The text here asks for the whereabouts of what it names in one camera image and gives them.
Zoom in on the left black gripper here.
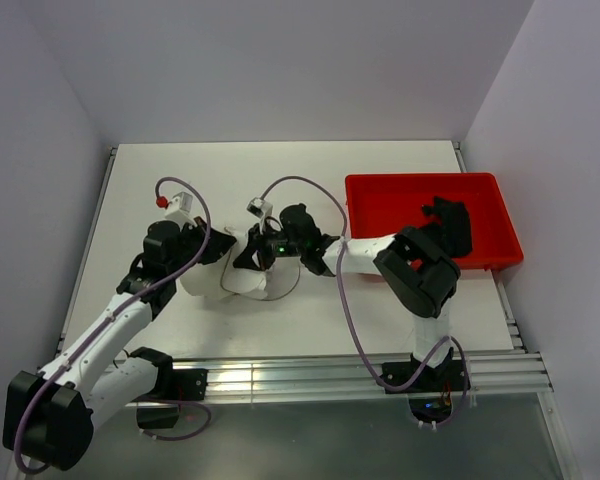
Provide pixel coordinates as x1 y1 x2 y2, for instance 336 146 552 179
167 216 236 278

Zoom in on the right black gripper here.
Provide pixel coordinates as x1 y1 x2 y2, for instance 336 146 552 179
234 222 305 272

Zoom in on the white bra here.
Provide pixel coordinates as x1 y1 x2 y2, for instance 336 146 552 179
179 226 268 300

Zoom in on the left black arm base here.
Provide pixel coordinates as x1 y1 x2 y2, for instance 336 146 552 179
135 368 211 436

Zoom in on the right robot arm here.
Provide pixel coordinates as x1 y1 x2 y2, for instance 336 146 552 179
232 197 460 390

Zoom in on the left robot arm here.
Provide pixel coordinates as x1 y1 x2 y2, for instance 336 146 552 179
3 218 236 475

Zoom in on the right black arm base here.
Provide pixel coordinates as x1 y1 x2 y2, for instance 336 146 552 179
381 360 471 394

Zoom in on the red plastic bin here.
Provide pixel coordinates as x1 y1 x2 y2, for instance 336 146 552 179
345 173 524 271

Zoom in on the black garment in bin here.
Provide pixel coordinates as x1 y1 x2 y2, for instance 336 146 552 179
420 196 473 258

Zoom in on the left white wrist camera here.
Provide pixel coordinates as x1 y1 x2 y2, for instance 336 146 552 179
156 191 193 226

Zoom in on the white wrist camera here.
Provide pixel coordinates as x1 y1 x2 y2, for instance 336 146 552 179
246 197 280 234
156 191 193 226

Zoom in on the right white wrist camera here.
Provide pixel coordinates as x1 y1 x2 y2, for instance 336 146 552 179
246 197 280 234

